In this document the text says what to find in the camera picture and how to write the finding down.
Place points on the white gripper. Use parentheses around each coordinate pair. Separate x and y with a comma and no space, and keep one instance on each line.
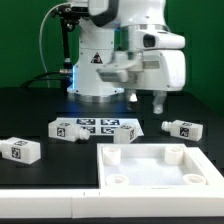
(157,70)

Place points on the white square tabletop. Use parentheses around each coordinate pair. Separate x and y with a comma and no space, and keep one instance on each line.
(157,170)

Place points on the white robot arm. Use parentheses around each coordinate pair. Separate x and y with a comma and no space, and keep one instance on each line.
(126,46)

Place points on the paper sheet with markers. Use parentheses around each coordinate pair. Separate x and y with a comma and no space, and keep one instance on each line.
(102,126)

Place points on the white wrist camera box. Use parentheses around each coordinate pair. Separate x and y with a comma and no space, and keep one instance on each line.
(143,40)

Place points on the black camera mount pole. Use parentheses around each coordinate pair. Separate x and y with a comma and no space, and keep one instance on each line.
(68,20)

